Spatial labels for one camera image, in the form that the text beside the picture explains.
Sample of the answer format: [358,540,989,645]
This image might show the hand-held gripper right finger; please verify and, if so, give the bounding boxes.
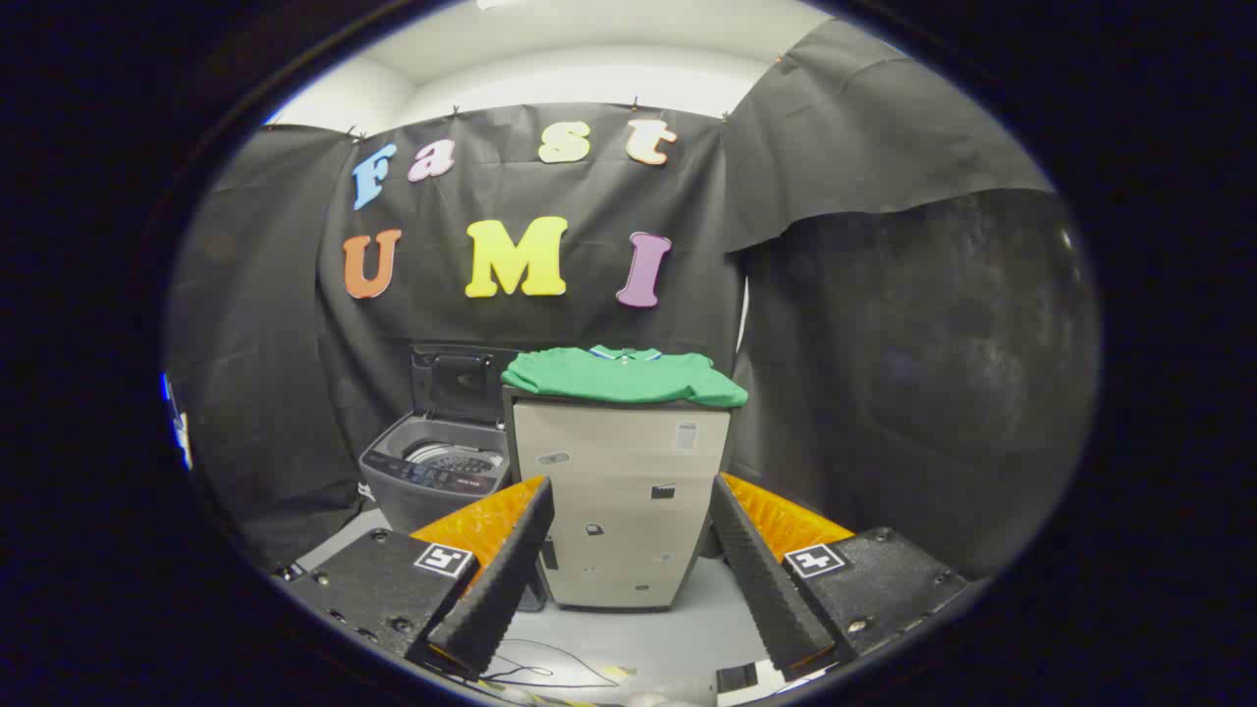
[709,472,973,680]

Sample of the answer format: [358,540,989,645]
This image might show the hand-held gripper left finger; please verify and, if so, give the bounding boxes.
[278,475,556,680]

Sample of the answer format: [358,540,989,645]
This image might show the grey washing machine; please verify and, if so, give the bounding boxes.
[358,412,514,536]

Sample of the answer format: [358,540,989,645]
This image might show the green polo shirt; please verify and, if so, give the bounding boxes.
[501,345,749,409]

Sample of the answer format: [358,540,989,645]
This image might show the beige cabinet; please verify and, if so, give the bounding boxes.
[503,385,733,612]

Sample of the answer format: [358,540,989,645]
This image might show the black backdrop cloth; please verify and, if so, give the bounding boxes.
[165,18,1101,580]

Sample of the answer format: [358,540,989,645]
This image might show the thin black floor cable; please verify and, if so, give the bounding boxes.
[481,638,620,688]

